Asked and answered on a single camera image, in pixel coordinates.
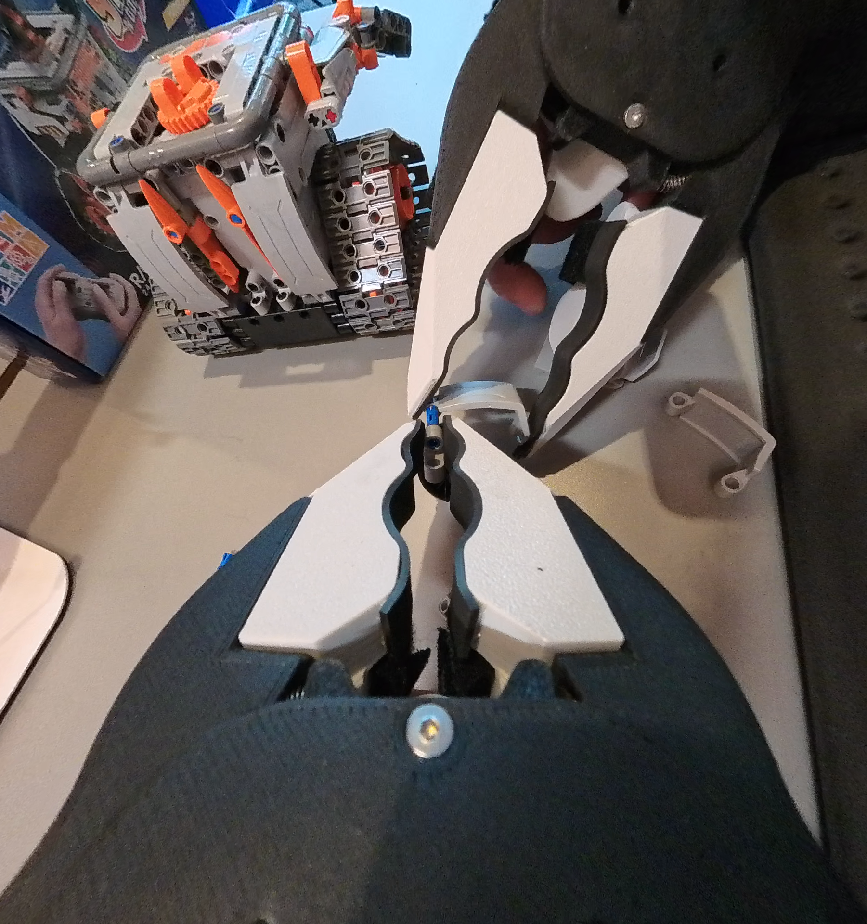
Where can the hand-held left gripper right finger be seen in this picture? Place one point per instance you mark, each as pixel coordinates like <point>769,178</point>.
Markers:
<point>535,578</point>

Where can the white book stand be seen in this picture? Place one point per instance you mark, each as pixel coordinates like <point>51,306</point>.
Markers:
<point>7,635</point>

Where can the blue robot kit box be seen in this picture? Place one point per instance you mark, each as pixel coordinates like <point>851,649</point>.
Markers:
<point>44,217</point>

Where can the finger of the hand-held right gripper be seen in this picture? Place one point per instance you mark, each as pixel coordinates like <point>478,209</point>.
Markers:
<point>470,246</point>
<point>628,289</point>

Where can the grey orange tracked toy robot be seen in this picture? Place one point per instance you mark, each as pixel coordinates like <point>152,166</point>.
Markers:
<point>246,188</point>

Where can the black toy wheel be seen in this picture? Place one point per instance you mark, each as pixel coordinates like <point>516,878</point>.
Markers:
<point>435,455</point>

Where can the blue connector pin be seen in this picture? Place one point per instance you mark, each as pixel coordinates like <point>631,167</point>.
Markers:
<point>431,416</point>

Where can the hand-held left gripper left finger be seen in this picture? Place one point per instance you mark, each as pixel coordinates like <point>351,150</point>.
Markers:
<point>325,578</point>

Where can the grey curved toy part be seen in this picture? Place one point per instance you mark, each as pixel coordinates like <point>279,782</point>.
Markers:
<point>722,433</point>

